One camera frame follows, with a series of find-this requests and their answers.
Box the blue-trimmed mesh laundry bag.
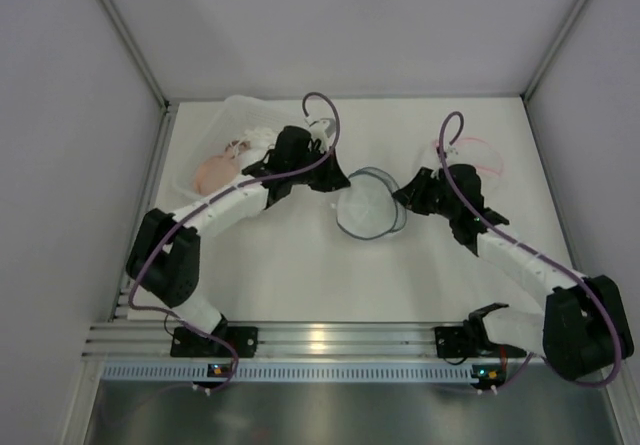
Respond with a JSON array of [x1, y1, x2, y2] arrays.
[[334, 167, 407, 241]]

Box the pink-trimmed mesh laundry bag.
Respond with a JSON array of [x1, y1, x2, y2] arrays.
[[453, 137, 504, 198]]

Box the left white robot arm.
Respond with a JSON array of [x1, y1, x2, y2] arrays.
[[126, 119, 350, 356]]

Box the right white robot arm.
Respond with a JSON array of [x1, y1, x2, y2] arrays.
[[393, 164, 635, 382]]

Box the white perforated plastic basket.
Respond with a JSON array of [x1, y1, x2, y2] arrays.
[[171, 95, 307, 200]]

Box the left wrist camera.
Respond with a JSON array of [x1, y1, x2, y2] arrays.
[[307, 117, 336, 148]]

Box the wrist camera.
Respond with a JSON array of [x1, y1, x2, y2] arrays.
[[307, 117, 336, 148], [434, 145, 460, 170]]

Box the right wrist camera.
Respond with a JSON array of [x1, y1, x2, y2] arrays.
[[434, 145, 460, 170]]

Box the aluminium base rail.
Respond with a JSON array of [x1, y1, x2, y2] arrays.
[[84, 320, 556, 359]]

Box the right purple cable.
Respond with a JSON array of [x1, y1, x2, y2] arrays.
[[438, 112, 629, 391]]

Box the grey slotted cable duct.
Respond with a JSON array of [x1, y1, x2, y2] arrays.
[[102, 361, 503, 384]]

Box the left aluminium frame post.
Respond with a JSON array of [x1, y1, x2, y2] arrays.
[[96, 0, 170, 110]]

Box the aluminium frame post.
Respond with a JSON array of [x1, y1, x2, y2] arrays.
[[96, 0, 170, 110], [520, 0, 592, 105]]

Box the right aluminium frame post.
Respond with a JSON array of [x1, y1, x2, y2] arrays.
[[520, 0, 592, 105]]

